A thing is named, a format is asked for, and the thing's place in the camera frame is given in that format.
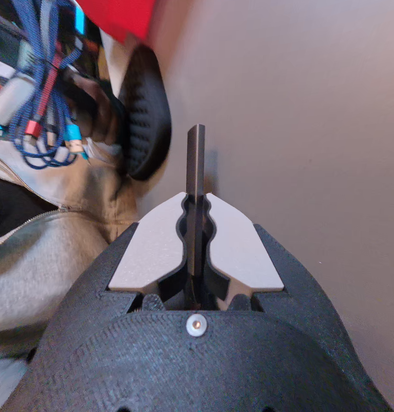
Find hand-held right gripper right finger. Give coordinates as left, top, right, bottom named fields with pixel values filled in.
left=205, top=192, right=285, bottom=311

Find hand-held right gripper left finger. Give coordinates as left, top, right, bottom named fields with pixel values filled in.
left=108, top=192, right=188, bottom=303

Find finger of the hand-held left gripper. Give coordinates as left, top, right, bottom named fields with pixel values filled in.
left=0, top=71, right=36, bottom=127

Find blue braided usb-c cable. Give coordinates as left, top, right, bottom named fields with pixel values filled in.
left=0, top=0, right=91, bottom=170

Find person's left hand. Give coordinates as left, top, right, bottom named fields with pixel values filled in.
left=62, top=68, right=126, bottom=146

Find red bin with black divider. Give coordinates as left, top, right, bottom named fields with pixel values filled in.
left=75, top=0, right=159, bottom=45

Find black shirt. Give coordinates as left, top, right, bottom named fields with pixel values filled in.
left=0, top=176, right=59, bottom=241

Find grey zip hoodie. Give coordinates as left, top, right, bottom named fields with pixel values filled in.
left=0, top=151, right=114, bottom=412

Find red braided cable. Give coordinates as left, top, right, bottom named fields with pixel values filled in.
left=23, top=42, right=68, bottom=137

